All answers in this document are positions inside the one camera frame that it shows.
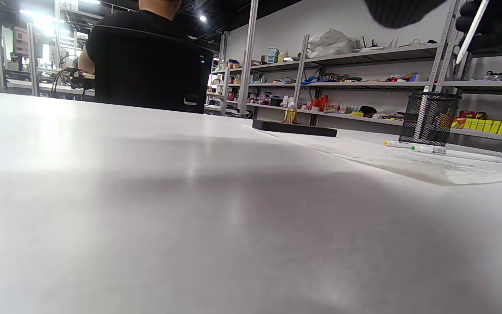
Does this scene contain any thin aluminium post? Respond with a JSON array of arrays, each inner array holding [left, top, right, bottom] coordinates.
[[27, 22, 40, 96]]

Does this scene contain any lined white paper sheet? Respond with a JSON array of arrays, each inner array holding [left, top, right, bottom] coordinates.
[[244, 126, 502, 187]]

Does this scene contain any row of yellow boxes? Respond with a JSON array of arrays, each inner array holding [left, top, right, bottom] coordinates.
[[462, 118, 502, 135]]

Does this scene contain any yellow drink bottle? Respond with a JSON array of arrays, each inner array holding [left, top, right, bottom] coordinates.
[[283, 102, 298, 124]]

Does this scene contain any green-capped white mechanical pencil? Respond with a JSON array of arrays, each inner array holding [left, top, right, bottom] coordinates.
[[410, 145, 502, 164]]

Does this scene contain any black rectangular block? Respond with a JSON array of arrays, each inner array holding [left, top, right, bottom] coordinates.
[[252, 120, 338, 138]]

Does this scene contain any black mesh pen holder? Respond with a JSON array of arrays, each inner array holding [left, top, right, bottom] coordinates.
[[398, 92, 462, 147]]

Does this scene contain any metal storage shelving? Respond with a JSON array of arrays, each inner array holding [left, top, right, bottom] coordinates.
[[205, 0, 502, 147]]

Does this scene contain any person's right hand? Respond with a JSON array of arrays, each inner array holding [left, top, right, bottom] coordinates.
[[455, 0, 502, 56]]

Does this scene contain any white office desk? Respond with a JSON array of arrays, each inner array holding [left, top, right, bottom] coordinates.
[[0, 74, 97, 97]]

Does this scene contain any black mesh office chair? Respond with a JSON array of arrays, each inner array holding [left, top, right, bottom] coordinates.
[[92, 24, 215, 114]]

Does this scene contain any person's left hand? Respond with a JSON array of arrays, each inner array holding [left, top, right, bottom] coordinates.
[[364, 0, 448, 29]]

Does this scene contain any white plastic bag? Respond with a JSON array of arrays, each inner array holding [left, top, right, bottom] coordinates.
[[307, 29, 360, 58]]

